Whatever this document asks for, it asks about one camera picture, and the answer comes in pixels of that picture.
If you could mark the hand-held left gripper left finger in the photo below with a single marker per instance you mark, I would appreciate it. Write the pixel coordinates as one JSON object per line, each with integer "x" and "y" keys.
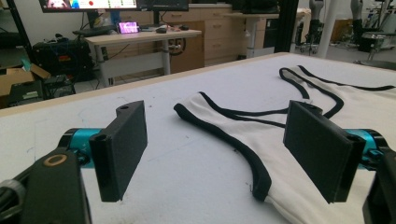
{"x": 121, "y": 149}

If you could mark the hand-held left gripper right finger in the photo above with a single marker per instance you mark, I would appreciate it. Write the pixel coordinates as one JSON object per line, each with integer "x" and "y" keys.
{"x": 317, "y": 149}

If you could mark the white tank top black trim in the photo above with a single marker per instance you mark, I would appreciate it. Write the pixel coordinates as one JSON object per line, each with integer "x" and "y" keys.
{"x": 258, "y": 130}

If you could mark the black case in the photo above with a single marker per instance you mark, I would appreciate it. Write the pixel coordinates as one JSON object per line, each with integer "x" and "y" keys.
{"x": 28, "y": 91}

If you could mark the light wooden desk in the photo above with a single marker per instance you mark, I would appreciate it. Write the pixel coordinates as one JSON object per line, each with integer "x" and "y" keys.
{"x": 140, "y": 36}

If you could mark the black keyboard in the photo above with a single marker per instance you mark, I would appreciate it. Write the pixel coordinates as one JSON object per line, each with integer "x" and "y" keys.
{"x": 93, "y": 31}

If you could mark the white pillar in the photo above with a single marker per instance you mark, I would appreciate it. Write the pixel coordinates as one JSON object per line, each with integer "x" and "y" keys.
{"x": 327, "y": 28}

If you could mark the small lit screen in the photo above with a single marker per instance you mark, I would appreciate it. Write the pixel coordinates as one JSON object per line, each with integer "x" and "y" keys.
{"x": 128, "y": 27}

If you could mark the black computer mouse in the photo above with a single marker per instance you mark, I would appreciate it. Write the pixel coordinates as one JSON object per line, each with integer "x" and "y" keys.
{"x": 161, "y": 30}

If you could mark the cardboard box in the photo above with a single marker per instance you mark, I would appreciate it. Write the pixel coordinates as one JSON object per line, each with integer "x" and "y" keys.
{"x": 14, "y": 79}

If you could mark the large computer monitor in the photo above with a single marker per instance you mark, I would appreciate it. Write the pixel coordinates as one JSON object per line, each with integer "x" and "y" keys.
{"x": 93, "y": 4}

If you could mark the wooden drawer cabinet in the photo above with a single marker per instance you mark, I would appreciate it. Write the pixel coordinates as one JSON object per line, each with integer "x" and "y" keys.
{"x": 218, "y": 34}

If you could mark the dark computer monitor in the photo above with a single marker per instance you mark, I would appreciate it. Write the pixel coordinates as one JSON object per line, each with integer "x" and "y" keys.
{"x": 163, "y": 4}

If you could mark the black metal post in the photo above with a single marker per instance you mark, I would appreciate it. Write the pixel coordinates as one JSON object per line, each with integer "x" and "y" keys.
{"x": 286, "y": 25}

